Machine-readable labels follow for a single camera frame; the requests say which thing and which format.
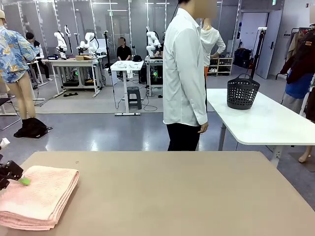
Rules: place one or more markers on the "black tripod white top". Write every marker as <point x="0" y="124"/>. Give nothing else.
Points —
<point x="259" y="49"/>

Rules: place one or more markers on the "person's right forearm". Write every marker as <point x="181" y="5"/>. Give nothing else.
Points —
<point x="194" y="105"/>

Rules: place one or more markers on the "person in dark jacket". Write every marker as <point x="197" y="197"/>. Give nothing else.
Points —
<point x="37" y="51"/>

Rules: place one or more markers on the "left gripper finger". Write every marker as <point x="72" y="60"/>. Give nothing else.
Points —
<point x="12" y="170"/>
<point x="3" y="184"/>

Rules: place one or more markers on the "clothes rack with coats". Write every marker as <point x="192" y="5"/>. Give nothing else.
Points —
<point x="294" y="46"/>

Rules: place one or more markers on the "seated person in black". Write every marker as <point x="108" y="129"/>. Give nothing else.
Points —
<point x="123" y="52"/>

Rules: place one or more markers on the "pink towel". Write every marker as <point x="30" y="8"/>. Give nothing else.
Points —
<point x="39" y="196"/>

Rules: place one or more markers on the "wooden shoe shelf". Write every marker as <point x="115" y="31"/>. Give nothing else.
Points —
<point x="221" y="66"/>

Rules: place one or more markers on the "grey open door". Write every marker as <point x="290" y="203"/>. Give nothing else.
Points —
<point x="270" y="44"/>

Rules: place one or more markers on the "white side table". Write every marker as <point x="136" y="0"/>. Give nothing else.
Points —
<point x="265" y="123"/>

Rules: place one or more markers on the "black luggage bags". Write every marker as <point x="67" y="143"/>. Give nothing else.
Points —
<point x="242" y="57"/>

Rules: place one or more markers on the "dark blue printed bag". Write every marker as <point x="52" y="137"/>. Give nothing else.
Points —
<point x="53" y="57"/>

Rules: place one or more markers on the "black clothing pile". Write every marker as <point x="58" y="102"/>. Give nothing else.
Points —
<point x="30" y="127"/>

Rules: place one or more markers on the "white narrow robot desk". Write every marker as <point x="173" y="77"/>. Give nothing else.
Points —
<point x="153" y="59"/>

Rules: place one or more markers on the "mannequin in white hoodie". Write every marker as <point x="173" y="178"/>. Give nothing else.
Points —
<point x="214" y="44"/>

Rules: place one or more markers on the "black perforated laundry basket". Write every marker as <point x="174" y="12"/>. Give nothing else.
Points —
<point x="242" y="96"/>

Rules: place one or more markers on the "black metal frame chair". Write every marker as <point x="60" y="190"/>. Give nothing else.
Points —
<point x="6" y="101"/>

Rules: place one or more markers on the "black computer case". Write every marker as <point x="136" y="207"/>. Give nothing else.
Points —
<point x="71" y="83"/>
<point x="89" y="82"/>

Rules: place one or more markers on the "mannequin in floral shirt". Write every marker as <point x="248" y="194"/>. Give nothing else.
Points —
<point x="12" y="54"/>

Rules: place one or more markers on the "black floor power strip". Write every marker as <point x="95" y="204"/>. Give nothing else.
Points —
<point x="71" y="94"/>

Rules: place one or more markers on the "mannequin in maroon jacket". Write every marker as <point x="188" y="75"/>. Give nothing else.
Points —
<point x="302" y="64"/>

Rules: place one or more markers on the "black camera pole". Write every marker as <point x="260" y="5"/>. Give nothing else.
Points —
<point x="106" y="49"/>

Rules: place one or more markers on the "white standing desk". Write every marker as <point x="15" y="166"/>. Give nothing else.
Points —
<point x="126" y="65"/>

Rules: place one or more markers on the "person in white shirt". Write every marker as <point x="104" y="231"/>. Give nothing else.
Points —
<point x="184" y="73"/>

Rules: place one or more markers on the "black cap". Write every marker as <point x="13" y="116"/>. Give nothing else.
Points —
<point x="137" y="58"/>

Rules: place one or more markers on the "brown cardboard box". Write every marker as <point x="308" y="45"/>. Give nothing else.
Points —
<point x="83" y="57"/>

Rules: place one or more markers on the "person's right hand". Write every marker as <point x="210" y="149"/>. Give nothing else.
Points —
<point x="203" y="127"/>

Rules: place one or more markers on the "grey plastic stool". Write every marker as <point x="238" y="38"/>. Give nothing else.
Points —
<point x="134" y="97"/>

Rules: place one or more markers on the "white wide robot desk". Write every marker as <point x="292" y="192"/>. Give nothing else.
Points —
<point x="71" y="62"/>

